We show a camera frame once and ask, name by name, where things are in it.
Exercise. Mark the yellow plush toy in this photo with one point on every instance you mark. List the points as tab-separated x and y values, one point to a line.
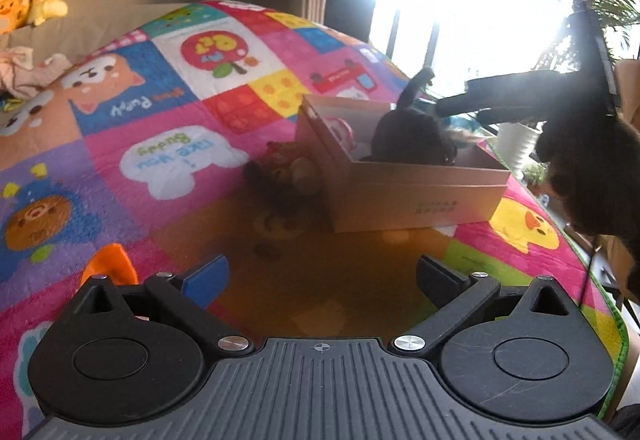
47	7

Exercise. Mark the black plush cat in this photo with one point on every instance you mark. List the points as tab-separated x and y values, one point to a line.
405	135

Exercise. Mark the grey sofa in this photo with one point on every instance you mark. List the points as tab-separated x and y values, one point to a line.
100	25

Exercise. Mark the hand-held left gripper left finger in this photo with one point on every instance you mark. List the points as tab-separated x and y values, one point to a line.
205	280

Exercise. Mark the white flower pot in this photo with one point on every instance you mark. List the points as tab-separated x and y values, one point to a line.
517	142

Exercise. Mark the colourful cartoon printed play mat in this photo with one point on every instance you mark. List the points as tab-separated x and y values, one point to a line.
150	180

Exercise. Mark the pile of pink white clothes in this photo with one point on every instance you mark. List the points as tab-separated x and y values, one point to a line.
25	70

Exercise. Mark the yellow toy house pink roof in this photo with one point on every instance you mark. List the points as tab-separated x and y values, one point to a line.
344	132

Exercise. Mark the orange toy cup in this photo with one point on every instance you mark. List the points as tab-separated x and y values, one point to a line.
112	265

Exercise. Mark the small brown bear figure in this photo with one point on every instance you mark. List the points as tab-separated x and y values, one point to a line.
302	170

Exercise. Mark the person's right hand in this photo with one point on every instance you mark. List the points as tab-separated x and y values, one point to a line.
605	185

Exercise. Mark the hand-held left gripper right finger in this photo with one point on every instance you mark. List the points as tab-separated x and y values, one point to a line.
437	277

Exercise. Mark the white cardboard box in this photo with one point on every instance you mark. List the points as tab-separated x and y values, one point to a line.
400	200

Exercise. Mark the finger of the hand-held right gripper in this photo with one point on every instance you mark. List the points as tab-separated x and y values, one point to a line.
505	109
520	84

